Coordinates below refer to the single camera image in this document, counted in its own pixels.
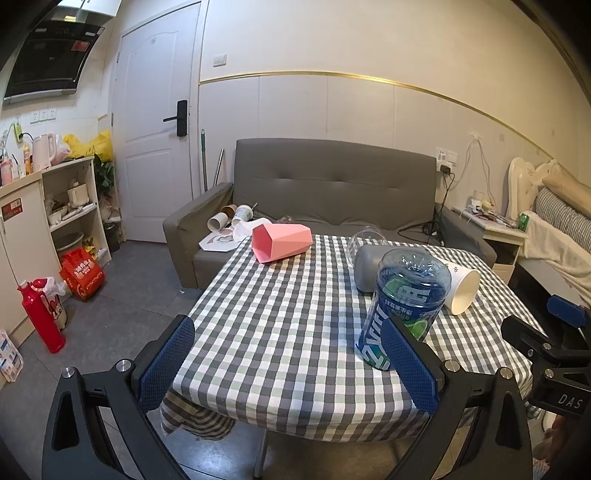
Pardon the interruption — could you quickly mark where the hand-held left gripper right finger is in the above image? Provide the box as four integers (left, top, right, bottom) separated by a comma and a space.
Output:
381, 316, 534, 480

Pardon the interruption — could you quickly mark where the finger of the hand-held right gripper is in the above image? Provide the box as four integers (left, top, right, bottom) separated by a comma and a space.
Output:
501, 314, 572, 366
546, 295, 591, 330

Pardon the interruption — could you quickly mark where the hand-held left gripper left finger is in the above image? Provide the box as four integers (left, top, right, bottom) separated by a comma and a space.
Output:
41, 315, 197, 480

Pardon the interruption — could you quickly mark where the grey cup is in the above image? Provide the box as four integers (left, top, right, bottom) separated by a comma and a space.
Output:
354, 244, 407, 294

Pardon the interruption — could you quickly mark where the clear plastic cup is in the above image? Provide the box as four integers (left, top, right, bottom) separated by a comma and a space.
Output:
346, 224, 389, 265

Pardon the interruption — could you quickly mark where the pink faceted cup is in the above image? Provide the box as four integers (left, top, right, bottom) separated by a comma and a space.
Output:
252, 223, 314, 265

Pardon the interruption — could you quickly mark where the person's right hand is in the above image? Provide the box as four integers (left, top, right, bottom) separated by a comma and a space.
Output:
531, 411, 575, 464

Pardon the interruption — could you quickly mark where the cream blanket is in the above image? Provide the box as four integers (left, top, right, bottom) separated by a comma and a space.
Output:
519, 211, 591, 308

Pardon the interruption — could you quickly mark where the blue transparent plastic jar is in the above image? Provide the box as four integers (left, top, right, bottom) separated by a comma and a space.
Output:
356, 248, 452, 372

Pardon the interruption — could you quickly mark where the white nightstand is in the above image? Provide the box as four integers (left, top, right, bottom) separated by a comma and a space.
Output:
450, 205, 528, 272

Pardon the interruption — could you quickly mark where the striped pillow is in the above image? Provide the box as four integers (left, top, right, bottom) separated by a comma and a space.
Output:
533, 187, 591, 241

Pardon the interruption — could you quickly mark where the red shopping bag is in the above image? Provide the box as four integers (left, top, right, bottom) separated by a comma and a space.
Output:
59, 248, 106, 302

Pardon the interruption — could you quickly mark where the grey checkered tablecloth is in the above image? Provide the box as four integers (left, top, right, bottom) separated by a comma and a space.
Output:
159, 233, 548, 444

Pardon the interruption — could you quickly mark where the red thermos bottle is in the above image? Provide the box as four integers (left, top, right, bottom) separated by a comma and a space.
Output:
17, 281, 66, 354

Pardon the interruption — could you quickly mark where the metal table leg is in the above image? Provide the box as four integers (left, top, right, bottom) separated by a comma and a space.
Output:
252, 431, 274, 480

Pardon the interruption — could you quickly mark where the white octagonal paper plate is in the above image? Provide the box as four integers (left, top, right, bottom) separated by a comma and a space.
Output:
198, 230, 239, 253

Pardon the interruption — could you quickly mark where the white plastic bag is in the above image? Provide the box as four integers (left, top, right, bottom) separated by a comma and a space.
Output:
30, 276, 70, 331

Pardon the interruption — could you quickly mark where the white bed headboard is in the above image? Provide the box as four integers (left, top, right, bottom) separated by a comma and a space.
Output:
505, 157, 562, 221

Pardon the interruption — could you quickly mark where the white tissue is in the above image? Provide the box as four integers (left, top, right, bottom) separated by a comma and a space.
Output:
231, 217, 272, 243

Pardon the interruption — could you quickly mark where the white carton box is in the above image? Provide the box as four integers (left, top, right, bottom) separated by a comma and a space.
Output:
0, 328, 24, 384

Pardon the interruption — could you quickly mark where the white open shelf unit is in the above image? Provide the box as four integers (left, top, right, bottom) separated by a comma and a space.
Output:
41, 156, 112, 278

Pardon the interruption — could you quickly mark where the white door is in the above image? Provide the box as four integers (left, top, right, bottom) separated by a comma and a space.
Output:
112, 1, 205, 244

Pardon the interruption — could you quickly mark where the white kitchen cabinet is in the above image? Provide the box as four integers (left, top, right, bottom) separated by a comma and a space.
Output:
0, 178, 64, 348

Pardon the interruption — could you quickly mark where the green plant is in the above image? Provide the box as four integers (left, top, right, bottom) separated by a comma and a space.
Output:
94, 154, 116, 200

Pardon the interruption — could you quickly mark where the grey sofa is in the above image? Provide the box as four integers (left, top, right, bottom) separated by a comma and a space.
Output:
163, 138, 497, 291

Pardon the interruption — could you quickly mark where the yellow plastic bag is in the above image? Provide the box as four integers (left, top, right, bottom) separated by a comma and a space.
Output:
63, 130, 113, 160

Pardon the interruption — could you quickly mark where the white electric kettle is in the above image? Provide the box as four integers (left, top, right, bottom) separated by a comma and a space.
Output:
31, 133, 57, 172

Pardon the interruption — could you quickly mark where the black range hood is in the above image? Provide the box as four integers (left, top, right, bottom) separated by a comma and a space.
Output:
2, 18, 108, 105

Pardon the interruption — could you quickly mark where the black charger with cable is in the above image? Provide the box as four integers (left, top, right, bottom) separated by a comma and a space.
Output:
399, 164, 455, 241

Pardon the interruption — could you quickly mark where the green mop handle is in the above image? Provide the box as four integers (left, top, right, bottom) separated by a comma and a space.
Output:
199, 128, 209, 193

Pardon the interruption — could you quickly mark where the black door lock handle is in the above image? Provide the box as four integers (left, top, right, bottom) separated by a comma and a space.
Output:
163, 100, 189, 137

